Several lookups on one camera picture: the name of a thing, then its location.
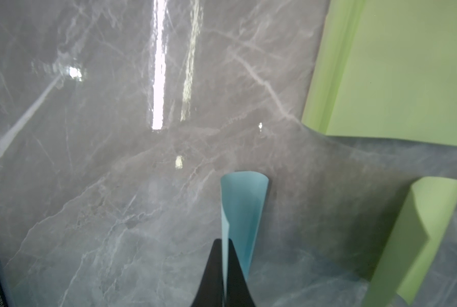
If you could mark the torn green page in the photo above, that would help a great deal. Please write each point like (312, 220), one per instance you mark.
(414, 241)

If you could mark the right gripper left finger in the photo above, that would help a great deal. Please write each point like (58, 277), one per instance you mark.
(211, 291)

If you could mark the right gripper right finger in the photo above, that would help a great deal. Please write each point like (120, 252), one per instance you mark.
(237, 293)

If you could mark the large green memo pad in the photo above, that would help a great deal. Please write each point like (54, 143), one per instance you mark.
(386, 69)

